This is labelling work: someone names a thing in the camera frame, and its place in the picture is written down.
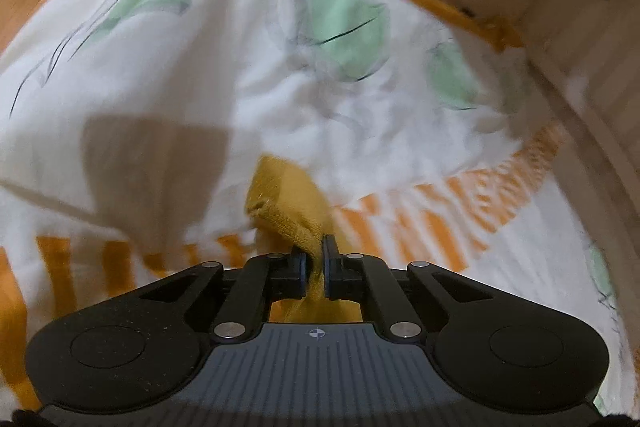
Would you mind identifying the mustard knitted sweater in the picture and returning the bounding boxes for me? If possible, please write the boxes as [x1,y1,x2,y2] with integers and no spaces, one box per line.
[244,156,368,324]

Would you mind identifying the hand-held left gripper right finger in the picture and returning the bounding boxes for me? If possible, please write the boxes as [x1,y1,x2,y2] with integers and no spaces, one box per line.
[322,234,502,344]

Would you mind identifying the white leaf-print bedsheet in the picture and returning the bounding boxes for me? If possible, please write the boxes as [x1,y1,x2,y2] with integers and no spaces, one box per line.
[0,0,640,414]

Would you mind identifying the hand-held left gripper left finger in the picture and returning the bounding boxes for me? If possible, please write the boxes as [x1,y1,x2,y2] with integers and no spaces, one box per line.
[136,251,307,344]

